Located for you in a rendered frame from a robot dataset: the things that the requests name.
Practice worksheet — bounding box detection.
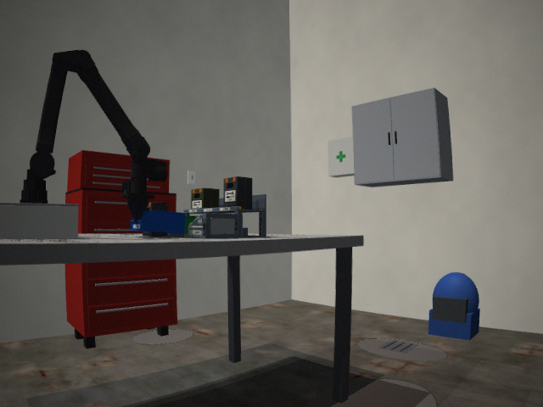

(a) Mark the blue bin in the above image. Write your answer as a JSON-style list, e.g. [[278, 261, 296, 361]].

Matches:
[[130, 210, 186, 234]]

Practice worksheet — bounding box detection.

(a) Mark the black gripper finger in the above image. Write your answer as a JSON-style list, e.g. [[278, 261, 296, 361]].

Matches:
[[137, 202, 148, 220], [127, 202, 139, 223]]

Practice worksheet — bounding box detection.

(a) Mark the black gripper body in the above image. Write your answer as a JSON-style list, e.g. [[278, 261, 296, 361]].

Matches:
[[121, 178, 154, 202]]

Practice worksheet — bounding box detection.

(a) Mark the green open bin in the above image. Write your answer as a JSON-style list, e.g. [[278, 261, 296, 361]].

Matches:
[[184, 216, 198, 234]]

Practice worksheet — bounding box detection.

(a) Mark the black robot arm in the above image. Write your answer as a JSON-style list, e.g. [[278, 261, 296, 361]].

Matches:
[[20, 50, 167, 204]]

